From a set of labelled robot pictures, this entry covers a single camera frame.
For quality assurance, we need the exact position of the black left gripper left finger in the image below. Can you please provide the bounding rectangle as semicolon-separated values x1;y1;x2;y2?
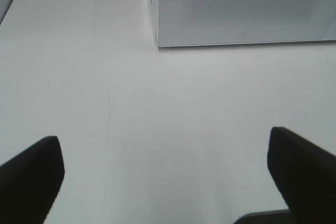
1;136;65;223

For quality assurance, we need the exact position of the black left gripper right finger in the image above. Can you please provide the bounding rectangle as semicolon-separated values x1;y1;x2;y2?
267;127;335;223

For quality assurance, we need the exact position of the white microwave door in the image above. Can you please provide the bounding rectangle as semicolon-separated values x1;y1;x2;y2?
153;0;335;47

